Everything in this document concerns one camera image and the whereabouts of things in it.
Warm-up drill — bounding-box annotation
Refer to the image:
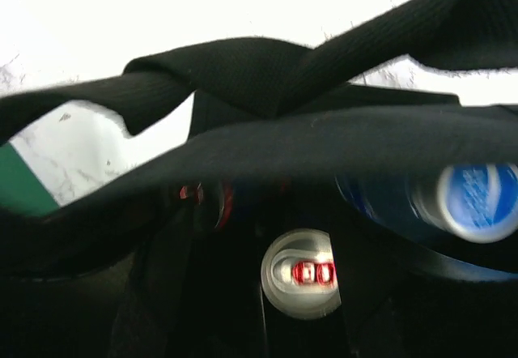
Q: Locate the Red Bull can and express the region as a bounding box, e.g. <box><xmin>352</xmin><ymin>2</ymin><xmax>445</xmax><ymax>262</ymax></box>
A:
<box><xmin>261</xmin><ymin>228</ymin><xmax>341</xmax><ymax>320</ymax></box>

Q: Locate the black canvas bag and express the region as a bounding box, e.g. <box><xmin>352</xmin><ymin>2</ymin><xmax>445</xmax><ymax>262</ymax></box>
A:
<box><xmin>1</xmin><ymin>0</ymin><xmax>517</xmax><ymax>357</ymax></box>

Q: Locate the green file holder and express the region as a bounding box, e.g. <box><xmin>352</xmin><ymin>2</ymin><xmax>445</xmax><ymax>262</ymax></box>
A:
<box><xmin>0</xmin><ymin>143</ymin><xmax>58</xmax><ymax>216</ymax></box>

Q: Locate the blue label water bottle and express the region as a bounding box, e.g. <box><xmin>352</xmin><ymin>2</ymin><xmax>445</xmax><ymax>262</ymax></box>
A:
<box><xmin>335</xmin><ymin>164</ymin><xmax>517</xmax><ymax>244</ymax></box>

